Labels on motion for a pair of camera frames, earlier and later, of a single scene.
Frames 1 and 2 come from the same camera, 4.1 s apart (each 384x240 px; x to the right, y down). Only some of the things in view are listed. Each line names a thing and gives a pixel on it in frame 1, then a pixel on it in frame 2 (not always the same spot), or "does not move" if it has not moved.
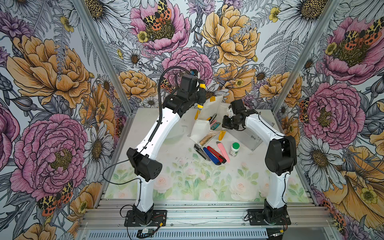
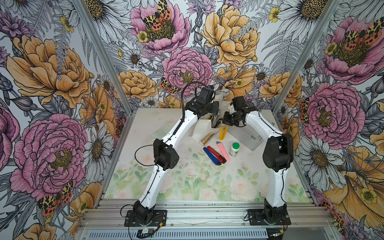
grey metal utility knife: (200, 150) → (214, 122)
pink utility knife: (223, 151) does not move
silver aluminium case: (248, 137) does not move
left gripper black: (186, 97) → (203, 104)
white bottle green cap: (234, 149) does not move
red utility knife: (221, 159) does not move
